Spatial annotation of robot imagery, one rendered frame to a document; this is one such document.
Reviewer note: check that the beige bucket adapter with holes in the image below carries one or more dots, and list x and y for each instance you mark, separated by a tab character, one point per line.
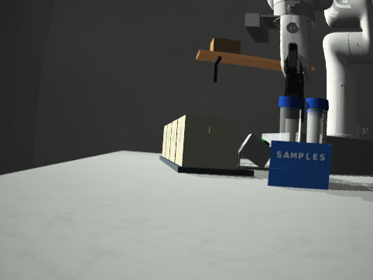
206	142

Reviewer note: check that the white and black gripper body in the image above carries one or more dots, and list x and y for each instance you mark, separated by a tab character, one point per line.
295	29

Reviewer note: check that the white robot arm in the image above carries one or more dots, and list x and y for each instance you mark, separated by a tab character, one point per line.
340	50

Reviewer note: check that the blue tube rack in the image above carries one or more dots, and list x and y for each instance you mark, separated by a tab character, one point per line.
299	165

